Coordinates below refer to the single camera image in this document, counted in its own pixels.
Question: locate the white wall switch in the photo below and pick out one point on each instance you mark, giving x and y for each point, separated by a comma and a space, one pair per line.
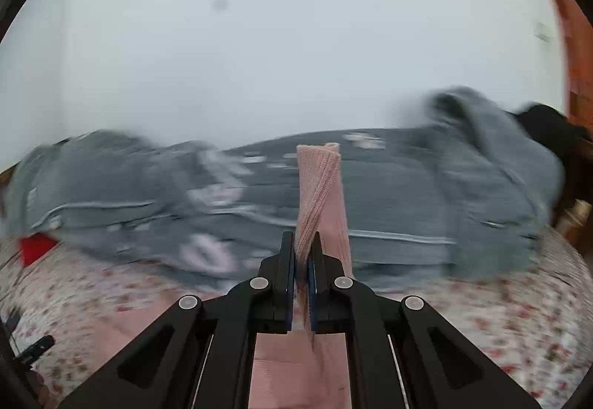
541, 31

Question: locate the wooden door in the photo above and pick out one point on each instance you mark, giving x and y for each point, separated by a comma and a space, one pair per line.
577, 56

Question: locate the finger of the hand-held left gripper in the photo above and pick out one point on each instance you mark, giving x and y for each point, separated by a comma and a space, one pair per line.
36, 346

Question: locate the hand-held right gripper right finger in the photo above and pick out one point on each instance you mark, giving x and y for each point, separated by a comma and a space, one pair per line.
312, 279

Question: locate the black cloth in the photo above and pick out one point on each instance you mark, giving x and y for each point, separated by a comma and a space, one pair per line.
546, 126

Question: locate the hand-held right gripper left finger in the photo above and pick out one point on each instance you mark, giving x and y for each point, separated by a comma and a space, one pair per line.
290, 270

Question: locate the floral bedsheet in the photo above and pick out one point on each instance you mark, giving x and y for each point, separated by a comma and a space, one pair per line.
509, 335

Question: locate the red cloth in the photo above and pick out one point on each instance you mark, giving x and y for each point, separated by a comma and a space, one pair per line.
37, 249

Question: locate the grey printed quilt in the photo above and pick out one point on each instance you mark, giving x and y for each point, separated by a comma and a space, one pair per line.
394, 205

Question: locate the pink knit sweater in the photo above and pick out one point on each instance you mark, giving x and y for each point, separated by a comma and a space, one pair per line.
324, 186

